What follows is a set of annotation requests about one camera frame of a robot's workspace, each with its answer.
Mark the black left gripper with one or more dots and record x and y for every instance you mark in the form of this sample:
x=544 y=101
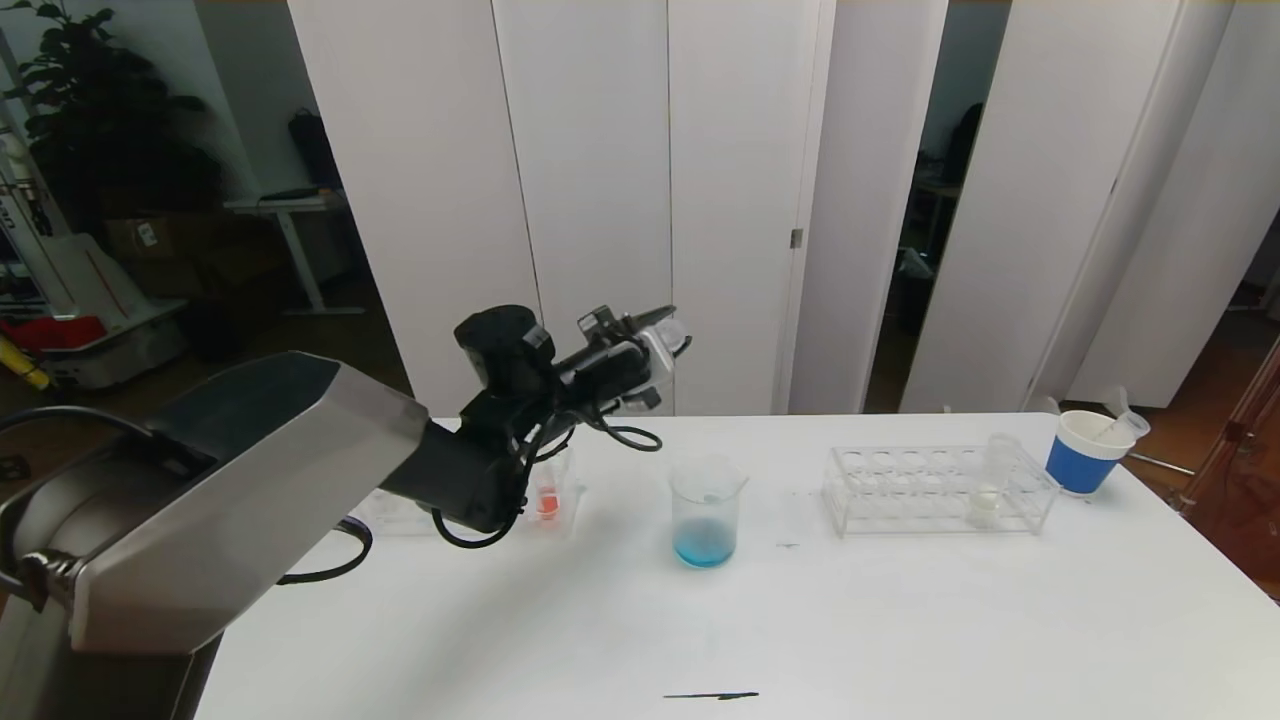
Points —
x=661 y=352

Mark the test tube with blue pigment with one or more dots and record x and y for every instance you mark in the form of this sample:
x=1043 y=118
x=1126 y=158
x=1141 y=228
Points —
x=668 y=335

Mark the test tube with red pigment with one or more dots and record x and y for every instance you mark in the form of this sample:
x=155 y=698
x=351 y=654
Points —
x=1125 y=428
x=547 y=503

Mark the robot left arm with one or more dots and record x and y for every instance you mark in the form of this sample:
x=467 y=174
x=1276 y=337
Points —
x=200 y=500

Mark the clear acrylic test tube rack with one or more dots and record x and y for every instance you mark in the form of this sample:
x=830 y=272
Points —
x=920 y=495
x=565 y=500

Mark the clear glass beaker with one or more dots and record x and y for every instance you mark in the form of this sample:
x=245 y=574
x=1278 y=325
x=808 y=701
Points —
x=705 y=545

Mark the test tube with yellow pigment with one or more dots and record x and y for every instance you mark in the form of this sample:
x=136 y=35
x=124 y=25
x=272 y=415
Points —
x=982 y=505

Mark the white three-panel folding screen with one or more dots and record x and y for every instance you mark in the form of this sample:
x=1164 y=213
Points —
x=590 y=200

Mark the white partition panel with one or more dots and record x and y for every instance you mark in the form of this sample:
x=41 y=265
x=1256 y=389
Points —
x=860 y=150
x=1220 y=150
x=1050 y=100

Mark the black backpack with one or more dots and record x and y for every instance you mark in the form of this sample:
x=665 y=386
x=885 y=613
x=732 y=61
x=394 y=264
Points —
x=315 y=150

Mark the white standing desk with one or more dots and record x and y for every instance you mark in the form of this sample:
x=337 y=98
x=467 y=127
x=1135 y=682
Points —
x=290 y=205

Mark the white paper cup blue sleeve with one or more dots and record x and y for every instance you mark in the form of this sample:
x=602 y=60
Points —
x=1080 y=468

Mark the white partition foot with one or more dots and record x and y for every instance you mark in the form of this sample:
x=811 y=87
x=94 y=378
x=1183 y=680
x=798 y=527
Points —
x=1115 y=400

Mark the cardboard box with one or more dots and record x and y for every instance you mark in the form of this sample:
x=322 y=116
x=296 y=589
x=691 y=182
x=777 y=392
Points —
x=150 y=238

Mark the white equipment base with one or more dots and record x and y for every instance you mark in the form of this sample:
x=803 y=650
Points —
x=120 y=350

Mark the white leaning board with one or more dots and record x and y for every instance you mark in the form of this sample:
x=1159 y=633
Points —
x=85 y=278

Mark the brown wooden stand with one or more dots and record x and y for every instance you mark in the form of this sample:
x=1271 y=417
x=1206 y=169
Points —
x=1240 y=480

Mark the dark green potted plant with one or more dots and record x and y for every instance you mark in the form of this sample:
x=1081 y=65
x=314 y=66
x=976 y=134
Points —
x=100 y=110

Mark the yellow tool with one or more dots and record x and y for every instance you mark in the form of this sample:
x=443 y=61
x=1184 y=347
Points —
x=22 y=368

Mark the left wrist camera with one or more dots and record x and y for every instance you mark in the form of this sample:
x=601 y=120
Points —
x=655 y=380

